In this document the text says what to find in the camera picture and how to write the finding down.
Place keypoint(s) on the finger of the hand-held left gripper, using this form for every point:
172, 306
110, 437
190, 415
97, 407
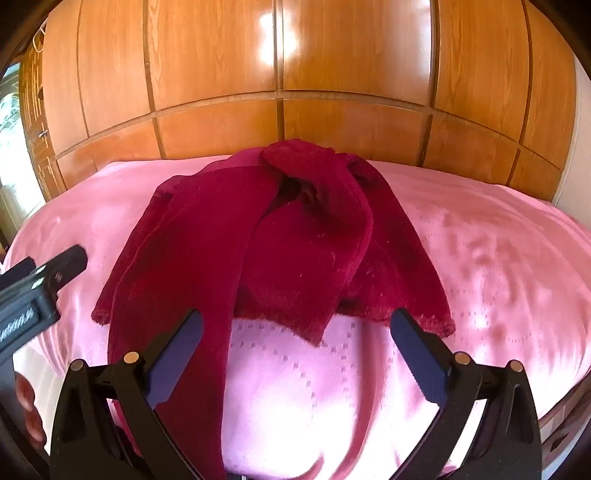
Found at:
64, 267

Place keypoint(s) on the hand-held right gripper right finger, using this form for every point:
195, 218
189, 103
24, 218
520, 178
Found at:
415, 355

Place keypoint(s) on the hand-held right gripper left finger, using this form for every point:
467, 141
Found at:
178, 355

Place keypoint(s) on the dark red fleece garment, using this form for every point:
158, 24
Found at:
295, 258

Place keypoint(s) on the person's left hand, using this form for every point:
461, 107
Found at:
32, 415

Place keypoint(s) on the pink bed blanket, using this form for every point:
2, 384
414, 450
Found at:
485, 277

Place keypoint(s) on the carved wooden door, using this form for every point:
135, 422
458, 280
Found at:
41, 152

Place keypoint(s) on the glass panel door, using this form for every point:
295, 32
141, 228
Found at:
10, 129

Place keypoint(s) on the wooden wardrobe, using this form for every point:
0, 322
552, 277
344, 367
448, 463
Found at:
323, 55

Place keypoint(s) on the wooden bed frame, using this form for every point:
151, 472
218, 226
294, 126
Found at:
568, 420

